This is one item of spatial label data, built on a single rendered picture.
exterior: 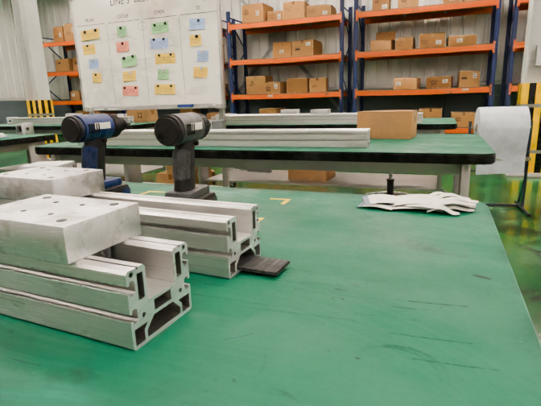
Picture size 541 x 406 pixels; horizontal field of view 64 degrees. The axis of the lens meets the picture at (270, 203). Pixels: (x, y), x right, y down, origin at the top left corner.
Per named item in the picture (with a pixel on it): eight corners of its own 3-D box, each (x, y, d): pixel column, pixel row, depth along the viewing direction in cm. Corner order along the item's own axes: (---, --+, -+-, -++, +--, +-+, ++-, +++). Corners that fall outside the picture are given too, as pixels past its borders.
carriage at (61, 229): (-26, 269, 51) (-37, 213, 50) (54, 241, 61) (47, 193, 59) (72, 290, 45) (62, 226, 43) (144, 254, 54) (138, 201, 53)
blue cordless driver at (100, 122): (68, 213, 99) (53, 115, 94) (125, 195, 117) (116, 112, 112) (94, 216, 96) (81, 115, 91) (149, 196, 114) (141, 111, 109)
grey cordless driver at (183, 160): (157, 228, 86) (146, 114, 81) (200, 204, 104) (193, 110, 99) (192, 229, 84) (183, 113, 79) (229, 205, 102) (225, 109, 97)
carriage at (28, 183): (-6, 212, 78) (-13, 175, 77) (47, 199, 88) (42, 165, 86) (57, 220, 72) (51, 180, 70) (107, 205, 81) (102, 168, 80)
